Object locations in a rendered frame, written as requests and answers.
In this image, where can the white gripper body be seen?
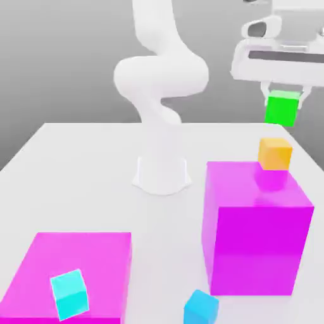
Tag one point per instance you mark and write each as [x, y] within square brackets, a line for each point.
[278, 71]

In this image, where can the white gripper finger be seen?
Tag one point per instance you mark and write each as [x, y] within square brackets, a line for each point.
[305, 95]
[265, 91]

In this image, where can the small green cube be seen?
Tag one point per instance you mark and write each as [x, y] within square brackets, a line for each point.
[281, 111]

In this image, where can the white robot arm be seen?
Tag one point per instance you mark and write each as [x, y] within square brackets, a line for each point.
[162, 76]

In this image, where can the small orange cube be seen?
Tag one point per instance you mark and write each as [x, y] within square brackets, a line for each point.
[274, 154]

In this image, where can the small blue cube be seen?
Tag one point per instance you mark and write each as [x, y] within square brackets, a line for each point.
[201, 308]

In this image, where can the small cyan cube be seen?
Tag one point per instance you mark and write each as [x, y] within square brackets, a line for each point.
[69, 293]

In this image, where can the tall large magenta box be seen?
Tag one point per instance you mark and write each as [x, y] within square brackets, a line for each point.
[258, 240]

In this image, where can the low large magenta box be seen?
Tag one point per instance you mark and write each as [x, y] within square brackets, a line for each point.
[88, 258]

